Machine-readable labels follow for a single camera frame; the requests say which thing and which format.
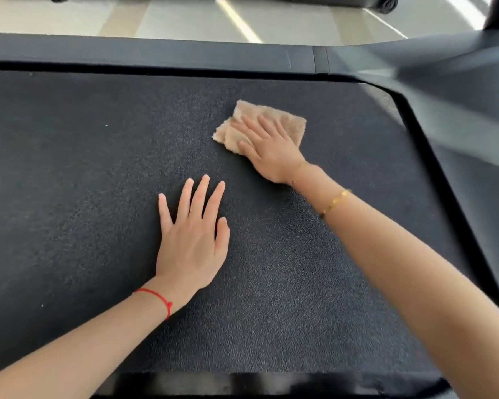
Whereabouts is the person's left hand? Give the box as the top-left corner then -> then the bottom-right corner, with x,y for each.
157,174 -> 231,306

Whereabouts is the person's right hand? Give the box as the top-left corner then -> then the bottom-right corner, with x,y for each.
231,115 -> 308,186

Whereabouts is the beige cleaning cloth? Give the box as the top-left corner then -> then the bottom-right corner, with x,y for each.
212,99 -> 308,155

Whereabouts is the person's left forearm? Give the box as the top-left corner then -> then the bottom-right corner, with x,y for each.
0,288 -> 174,399

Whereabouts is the person's right forearm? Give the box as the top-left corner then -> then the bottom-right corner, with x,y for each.
292,163 -> 499,399

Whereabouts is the gold bangle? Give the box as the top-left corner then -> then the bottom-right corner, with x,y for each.
318,188 -> 353,220

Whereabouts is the red string bracelet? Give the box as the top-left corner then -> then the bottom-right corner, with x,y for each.
132,288 -> 174,320

